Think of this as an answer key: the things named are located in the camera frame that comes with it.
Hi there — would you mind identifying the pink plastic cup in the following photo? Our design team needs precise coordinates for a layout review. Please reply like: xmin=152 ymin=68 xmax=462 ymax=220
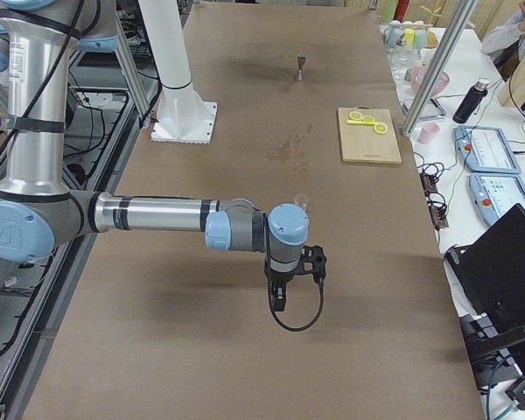
xmin=417 ymin=122 xmax=440 ymax=144

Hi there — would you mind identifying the blue teach pendant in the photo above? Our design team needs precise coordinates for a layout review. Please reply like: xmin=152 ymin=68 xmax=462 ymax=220
xmin=468 ymin=172 xmax=525 ymax=227
xmin=453 ymin=125 xmax=522 ymax=175

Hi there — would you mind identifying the bamboo cutting board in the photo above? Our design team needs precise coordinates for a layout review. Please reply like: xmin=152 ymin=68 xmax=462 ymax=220
xmin=337 ymin=107 xmax=402 ymax=165

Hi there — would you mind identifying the aluminium frame post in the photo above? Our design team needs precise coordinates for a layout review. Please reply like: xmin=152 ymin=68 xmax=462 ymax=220
xmin=401 ymin=0 xmax=478 ymax=137

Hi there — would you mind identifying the blue teach pendant far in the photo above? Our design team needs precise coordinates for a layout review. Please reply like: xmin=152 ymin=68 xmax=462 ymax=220
xmin=453 ymin=125 xmax=522 ymax=175

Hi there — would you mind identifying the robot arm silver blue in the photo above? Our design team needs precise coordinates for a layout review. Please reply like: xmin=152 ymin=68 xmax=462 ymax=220
xmin=0 ymin=1 xmax=324 ymax=312

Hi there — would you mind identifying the lemon slice middle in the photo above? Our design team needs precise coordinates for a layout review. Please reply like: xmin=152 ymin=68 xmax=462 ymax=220
xmin=361 ymin=115 xmax=375 ymax=124

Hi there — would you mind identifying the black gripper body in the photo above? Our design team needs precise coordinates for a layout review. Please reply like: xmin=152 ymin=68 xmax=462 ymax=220
xmin=265 ymin=268 xmax=295 ymax=302

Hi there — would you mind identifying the lemon slice far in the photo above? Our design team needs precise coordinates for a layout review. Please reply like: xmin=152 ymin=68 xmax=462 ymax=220
xmin=349 ymin=111 xmax=362 ymax=121

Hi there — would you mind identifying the steel jigger cup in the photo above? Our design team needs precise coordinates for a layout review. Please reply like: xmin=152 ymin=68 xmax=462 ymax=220
xmin=296 ymin=54 xmax=306 ymax=81

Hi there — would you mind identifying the yellow plastic knife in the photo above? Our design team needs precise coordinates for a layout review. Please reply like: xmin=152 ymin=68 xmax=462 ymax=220
xmin=346 ymin=119 xmax=376 ymax=126

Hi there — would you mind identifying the lemon slice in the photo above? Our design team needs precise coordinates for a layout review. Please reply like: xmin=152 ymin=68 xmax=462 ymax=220
xmin=361 ymin=115 xmax=375 ymax=124
xmin=374 ymin=123 xmax=389 ymax=135
xmin=349 ymin=111 xmax=362 ymax=121

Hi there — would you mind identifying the pink bowl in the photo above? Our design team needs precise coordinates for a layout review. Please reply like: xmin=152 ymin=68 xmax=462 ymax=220
xmin=409 ymin=66 xmax=451 ymax=98

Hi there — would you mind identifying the black water bottle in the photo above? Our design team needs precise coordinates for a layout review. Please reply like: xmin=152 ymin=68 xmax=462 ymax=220
xmin=452 ymin=78 xmax=489 ymax=124

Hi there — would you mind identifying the clear glass measuring cup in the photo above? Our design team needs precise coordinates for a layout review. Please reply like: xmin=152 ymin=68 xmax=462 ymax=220
xmin=294 ymin=193 xmax=309 ymax=212

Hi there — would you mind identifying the person in background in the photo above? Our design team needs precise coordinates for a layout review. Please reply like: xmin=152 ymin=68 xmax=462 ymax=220
xmin=481 ymin=1 xmax=525 ymax=69

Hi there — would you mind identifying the lemon slice near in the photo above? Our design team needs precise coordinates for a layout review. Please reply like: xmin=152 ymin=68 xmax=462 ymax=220
xmin=374 ymin=123 xmax=389 ymax=135

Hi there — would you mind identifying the blue teach pendant near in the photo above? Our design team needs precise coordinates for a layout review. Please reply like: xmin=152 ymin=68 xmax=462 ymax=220
xmin=468 ymin=172 xmax=525 ymax=227

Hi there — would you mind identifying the black camera cable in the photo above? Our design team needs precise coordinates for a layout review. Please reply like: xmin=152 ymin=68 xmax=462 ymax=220
xmin=269 ymin=279 xmax=325 ymax=332

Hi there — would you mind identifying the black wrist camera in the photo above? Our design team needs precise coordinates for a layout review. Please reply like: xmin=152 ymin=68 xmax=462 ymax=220
xmin=300 ymin=245 xmax=327 ymax=287

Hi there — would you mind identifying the black computer monitor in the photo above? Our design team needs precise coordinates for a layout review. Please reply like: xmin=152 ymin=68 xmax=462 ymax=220
xmin=444 ymin=202 xmax=525 ymax=395

